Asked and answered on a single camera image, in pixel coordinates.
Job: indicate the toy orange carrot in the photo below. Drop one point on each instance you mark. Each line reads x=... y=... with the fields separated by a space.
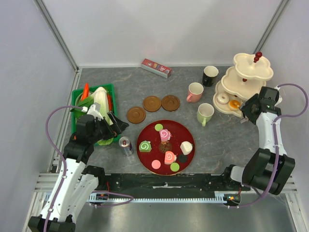
x=85 y=92

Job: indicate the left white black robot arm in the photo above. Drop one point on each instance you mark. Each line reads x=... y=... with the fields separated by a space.
x=76 y=180

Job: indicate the dark red round tray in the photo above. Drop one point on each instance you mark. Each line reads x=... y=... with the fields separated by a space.
x=179 y=134

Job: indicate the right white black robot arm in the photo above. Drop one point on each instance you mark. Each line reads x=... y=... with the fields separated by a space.
x=270 y=167

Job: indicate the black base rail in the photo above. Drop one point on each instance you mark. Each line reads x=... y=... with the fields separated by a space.
x=139 y=182

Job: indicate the toy napa cabbage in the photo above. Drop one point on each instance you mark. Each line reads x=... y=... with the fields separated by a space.
x=97 y=105

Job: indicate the white ring donut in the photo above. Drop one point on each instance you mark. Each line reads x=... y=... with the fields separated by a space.
x=222 y=98

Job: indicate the orange glazed donut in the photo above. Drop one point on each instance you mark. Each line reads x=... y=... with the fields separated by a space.
x=234 y=105

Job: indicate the black mug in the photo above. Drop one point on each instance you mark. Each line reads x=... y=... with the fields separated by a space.
x=209 y=75

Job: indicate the white cable duct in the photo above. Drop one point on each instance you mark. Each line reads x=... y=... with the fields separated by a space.
x=106 y=197

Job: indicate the cream three tier stand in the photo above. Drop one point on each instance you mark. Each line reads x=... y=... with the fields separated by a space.
x=249 y=73

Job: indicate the pink macaron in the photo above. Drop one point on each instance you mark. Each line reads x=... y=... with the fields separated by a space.
x=156 y=164

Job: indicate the green swirl cake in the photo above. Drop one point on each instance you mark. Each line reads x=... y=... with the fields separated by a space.
x=145 y=146

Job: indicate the red snack box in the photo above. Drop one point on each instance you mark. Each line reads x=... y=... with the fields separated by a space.
x=156 y=68

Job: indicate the green macaron lower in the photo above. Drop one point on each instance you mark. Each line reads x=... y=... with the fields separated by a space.
x=175 y=167

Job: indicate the green macaron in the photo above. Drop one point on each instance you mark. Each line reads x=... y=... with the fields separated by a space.
x=175 y=167
x=158 y=127

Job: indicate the brown coaster right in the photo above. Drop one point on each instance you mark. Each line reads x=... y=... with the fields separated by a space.
x=170 y=103

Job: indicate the white cream cake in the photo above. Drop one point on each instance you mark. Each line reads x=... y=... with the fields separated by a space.
x=186 y=147

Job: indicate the green plastic basket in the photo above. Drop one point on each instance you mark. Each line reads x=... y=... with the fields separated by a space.
x=77 y=94

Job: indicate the metal tongs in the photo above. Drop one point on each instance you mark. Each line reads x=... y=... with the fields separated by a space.
x=243 y=119

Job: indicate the pink mug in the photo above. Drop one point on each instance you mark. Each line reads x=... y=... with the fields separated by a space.
x=195 y=91

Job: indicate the energy drink can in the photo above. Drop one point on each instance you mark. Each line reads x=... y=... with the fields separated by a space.
x=126 y=145

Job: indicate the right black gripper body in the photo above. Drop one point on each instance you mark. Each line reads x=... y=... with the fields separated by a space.
x=248 y=107

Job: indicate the green mug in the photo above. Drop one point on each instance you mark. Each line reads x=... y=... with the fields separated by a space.
x=204 y=113

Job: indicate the brown coaster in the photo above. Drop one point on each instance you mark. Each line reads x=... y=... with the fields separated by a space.
x=170 y=103
x=152 y=103
x=136 y=115

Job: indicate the green macaron upper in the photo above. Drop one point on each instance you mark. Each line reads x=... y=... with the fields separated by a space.
x=158 y=127

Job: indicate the brown coaster middle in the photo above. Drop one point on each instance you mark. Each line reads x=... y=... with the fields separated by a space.
x=152 y=103

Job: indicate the black sandwich cookie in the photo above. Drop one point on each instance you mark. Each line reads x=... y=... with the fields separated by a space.
x=182 y=158

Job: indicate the pink swirl cake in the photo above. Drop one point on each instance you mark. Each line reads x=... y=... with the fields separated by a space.
x=165 y=135
x=170 y=157

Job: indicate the brown coaster left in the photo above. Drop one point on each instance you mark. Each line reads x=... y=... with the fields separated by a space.
x=136 y=115

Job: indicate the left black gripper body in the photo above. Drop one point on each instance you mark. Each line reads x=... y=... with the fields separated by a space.
x=103 y=131

